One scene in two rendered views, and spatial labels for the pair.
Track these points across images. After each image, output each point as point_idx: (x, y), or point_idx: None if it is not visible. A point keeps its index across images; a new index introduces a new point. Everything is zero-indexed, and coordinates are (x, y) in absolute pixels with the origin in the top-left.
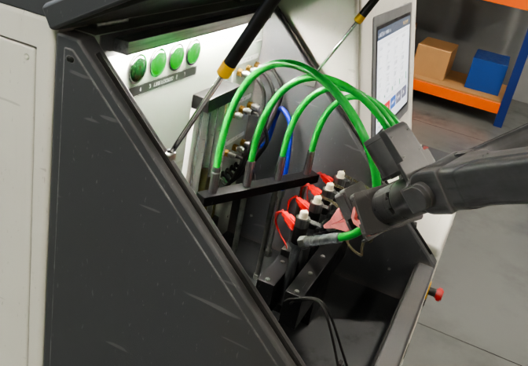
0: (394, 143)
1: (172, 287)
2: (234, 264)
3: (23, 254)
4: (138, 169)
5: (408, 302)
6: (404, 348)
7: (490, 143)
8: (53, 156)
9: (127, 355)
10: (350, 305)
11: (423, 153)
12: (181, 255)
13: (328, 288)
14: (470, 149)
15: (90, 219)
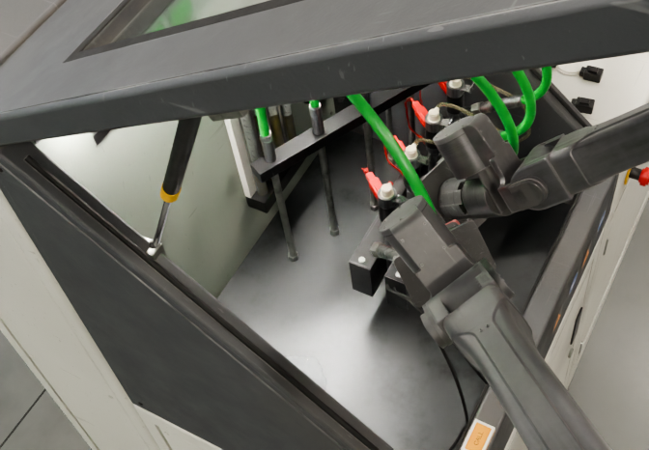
0: (407, 248)
1: (209, 368)
2: (263, 356)
3: (55, 311)
4: (123, 273)
5: (562, 252)
6: (542, 335)
7: (598, 139)
8: (35, 243)
9: (196, 404)
10: (502, 232)
11: (448, 253)
12: (203, 347)
13: None
14: (491, 278)
15: (100, 300)
